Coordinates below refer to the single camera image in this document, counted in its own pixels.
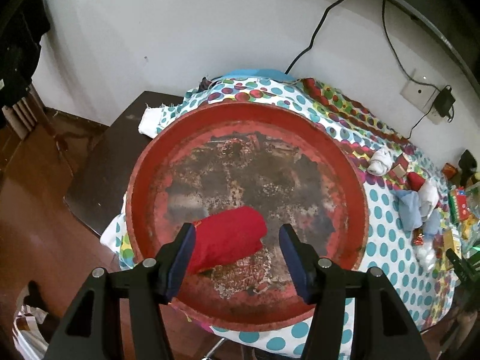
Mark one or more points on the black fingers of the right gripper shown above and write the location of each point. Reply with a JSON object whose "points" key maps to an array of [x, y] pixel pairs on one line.
{"points": [[466, 269]]}

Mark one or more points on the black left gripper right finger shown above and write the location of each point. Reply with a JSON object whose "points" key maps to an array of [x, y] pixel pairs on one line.
{"points": [[383, 328]]}

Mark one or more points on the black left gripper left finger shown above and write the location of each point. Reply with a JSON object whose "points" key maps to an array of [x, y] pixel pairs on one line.
{"points": [[91, 328]]}

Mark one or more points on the light blue sock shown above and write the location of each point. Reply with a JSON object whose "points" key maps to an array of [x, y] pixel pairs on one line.
{"points": [[432, 226], [409, 209]]}

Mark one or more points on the yellow small box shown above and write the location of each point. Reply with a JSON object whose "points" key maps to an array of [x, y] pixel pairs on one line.
{"points": [[451, 243]]}

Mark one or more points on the clear bag of snacks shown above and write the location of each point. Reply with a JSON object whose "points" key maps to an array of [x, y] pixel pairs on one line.
{"points": [[470, 226]]}

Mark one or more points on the white crumpled plastic wrap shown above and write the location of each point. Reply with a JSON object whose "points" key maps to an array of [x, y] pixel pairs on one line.
{"points": [[426, 255]]}

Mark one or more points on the red gold snack packet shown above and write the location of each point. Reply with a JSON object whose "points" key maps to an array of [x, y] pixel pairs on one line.
{"points": [[417, 237]]}

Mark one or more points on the red green card box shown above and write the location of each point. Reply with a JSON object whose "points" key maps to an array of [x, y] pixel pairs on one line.
{"points": [[459, 209]]}

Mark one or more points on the polka dot tablecloth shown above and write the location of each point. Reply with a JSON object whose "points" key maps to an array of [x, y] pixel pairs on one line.
{"points": [[426, 295]]}

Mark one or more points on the white folded sock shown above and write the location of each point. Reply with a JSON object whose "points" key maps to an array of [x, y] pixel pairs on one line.
{"points": [[428, 199]]}

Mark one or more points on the orange snack packet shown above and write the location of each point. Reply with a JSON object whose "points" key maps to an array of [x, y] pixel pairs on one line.
{"points": [[449, 171]]}

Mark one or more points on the red sock gold print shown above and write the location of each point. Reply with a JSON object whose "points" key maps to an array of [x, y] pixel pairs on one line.
{"points": [[415, 181]]}

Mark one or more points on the black device on table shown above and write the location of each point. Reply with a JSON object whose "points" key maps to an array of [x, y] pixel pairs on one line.
{"points": [[468, 167]]}

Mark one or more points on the red and tan small box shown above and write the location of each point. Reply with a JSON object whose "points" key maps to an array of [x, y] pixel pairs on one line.
{"points": [[399, 167]]}

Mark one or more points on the white rolled sock left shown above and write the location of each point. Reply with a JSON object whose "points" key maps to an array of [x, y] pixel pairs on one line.
{"points": [[380, 162]]}

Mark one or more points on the dark wooden side table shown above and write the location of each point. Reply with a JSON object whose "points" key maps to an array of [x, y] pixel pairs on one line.
{"points": [[95, 195]]}

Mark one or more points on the black power adapter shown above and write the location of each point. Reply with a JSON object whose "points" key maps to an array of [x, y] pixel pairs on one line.
{"points": [[444, 103]]}

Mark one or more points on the red round metal tray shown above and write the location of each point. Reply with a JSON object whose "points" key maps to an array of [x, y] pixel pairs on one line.
{"points": [[238, 171]]}

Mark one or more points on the white wall socket plate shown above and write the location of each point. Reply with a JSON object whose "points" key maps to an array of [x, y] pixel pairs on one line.
{"points": [[421, 95]]}

